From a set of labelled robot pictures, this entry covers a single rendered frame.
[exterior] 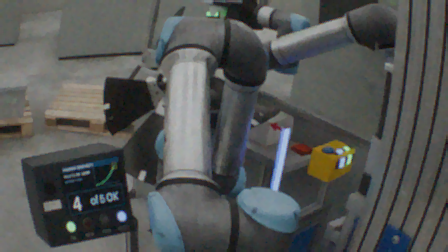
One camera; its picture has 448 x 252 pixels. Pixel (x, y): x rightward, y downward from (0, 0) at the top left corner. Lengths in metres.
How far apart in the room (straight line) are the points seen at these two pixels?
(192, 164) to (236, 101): 0.31
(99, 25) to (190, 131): 6.20
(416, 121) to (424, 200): 0.14
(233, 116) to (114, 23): 5.99
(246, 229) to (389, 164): 0.28
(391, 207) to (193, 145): 0.40
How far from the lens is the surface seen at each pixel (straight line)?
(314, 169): 1.74
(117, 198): 1.08
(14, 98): 4.36
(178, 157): 0.94
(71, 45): 7.13
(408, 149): 0.84
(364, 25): 1.23
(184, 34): 1.09
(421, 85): 0.81
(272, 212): 0.87
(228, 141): 1.27
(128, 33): 7.23
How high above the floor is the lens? 1.68
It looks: 20 degrees down
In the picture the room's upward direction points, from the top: 8 degrees clockwise
